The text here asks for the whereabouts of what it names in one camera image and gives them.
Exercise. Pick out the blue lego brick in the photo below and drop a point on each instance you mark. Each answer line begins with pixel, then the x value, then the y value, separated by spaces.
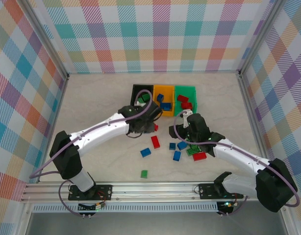
pixel 172 146
pixel 145 152
pixel 165 106
pixel 182 145
pixel 160 97
pixel 177 155

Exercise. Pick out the small green lego brick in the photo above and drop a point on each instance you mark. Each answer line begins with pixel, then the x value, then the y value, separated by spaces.
pixel 141 100

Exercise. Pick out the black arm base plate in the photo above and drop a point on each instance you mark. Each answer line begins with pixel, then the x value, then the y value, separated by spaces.
pixel 104 191
pixel 207 191

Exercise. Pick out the red lego brick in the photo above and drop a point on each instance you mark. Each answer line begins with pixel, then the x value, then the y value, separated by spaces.
pixel 155 142
pixel 183 98
pixel 156 127
pixel 186 105
pixel 199 156

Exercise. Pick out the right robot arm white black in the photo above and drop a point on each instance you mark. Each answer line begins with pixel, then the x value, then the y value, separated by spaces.
pixel 275 186

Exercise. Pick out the aluminium frame post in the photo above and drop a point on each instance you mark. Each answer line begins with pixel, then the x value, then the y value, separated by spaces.
pixel 46 39
pixel 259 36

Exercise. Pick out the aluminium mounting rail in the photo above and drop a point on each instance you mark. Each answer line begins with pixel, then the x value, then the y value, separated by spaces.
pixel 153 191

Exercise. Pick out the orange plastic bin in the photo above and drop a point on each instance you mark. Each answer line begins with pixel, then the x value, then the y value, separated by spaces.
pixel 169 91

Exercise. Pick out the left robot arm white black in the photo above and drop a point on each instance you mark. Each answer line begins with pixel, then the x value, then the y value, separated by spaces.
pixel 67 159

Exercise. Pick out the black connector board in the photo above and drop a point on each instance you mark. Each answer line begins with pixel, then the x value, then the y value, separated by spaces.
pixel 86 208
pixel 226 204

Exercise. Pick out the green plastic bin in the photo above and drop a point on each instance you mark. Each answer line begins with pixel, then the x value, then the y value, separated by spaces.
pixel 192 91

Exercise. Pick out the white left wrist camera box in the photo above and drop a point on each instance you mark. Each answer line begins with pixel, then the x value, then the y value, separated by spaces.
pixel 140 104

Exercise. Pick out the black plastic bin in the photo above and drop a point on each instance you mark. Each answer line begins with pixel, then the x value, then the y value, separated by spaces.
pixel 135 91

